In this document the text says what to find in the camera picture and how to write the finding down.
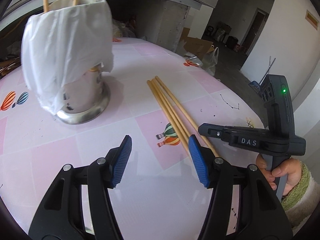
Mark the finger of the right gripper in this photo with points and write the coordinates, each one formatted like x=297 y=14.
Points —
x=216 y=131

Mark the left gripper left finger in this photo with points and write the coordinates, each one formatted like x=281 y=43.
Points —
x=60 y=214

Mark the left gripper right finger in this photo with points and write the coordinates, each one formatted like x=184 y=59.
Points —
x=260 y=214

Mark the right forearm fleece sleeve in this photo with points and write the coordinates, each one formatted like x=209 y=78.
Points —
x=302 y=200

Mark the right hand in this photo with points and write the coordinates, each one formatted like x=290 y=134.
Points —
x=290 y=168

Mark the floor plastic bags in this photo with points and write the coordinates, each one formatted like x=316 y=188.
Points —
x=208 y=63

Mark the cardboard box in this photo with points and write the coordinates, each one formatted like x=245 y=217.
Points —
x=196 y=46

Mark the pink tablecloth table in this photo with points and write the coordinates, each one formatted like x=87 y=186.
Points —
x=159 y=196

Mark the steel utensil holder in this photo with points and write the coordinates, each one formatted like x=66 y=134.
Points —
x=85 y=99

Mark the white plastic bag liner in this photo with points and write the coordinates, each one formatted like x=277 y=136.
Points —
x=59 y=46

